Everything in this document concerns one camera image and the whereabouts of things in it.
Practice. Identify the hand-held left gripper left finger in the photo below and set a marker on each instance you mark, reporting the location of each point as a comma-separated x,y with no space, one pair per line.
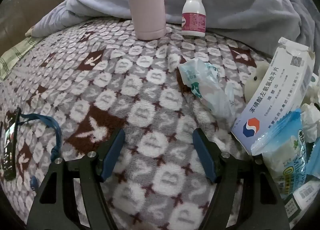
113,155

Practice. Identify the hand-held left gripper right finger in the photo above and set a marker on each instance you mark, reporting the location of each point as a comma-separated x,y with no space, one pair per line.
203,155

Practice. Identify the clear plastic bag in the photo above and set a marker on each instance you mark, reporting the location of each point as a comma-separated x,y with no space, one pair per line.
207,87

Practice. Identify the small plush toy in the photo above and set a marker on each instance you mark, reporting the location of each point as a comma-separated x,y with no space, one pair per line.
255,82

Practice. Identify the white medicine box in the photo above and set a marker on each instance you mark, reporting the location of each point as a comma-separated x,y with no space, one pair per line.
275,100

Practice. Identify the printed fleece blanket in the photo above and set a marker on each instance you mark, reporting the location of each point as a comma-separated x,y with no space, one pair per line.
125,82

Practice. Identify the green striped sheet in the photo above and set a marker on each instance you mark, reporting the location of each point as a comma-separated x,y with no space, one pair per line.
15,55

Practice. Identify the pink thermos bottle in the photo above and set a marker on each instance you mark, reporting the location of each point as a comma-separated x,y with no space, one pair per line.
147,12

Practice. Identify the white pill bottle pink label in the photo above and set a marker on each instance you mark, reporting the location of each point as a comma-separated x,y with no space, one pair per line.
192,5

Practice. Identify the light blue duvet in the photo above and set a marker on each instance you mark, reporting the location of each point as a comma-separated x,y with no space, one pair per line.
237,3

